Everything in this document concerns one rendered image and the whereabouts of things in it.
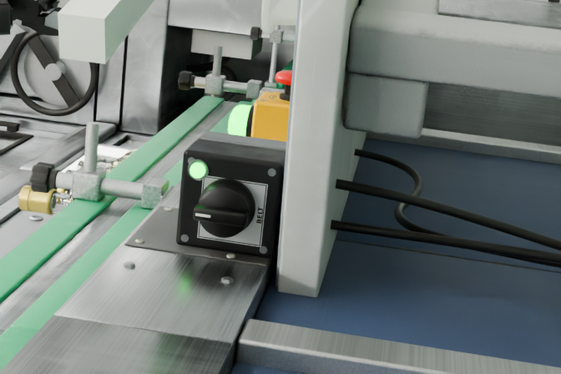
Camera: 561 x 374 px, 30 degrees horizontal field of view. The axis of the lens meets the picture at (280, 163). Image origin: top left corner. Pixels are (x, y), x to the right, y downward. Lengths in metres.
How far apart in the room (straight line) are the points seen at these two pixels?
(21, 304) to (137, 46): 1.75
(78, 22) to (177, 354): 0.74
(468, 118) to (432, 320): 1.62
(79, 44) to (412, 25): 0.67
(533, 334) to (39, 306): 0.37
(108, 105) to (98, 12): 1.19
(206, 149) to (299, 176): 0.10
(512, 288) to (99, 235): 0.36
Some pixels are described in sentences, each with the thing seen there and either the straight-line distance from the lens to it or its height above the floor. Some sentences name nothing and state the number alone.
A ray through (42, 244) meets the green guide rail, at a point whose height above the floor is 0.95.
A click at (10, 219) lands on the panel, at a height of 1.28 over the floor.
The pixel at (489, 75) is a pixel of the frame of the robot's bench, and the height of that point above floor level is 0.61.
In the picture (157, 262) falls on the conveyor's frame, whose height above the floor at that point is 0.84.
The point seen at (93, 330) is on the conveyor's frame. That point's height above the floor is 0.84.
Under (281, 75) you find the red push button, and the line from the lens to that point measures 1.11.
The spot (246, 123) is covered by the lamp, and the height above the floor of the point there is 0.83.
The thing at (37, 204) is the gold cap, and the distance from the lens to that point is 1.44.
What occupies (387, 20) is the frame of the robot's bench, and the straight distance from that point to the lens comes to 0.77.
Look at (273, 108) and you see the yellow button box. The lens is 1.10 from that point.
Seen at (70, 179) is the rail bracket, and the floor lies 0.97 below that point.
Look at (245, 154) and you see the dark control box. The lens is 0.83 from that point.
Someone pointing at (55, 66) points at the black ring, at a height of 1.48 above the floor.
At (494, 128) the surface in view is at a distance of 2.42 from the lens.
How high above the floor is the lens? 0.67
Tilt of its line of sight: 6 degrees up
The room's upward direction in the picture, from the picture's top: 82 degrees counter-clockwise
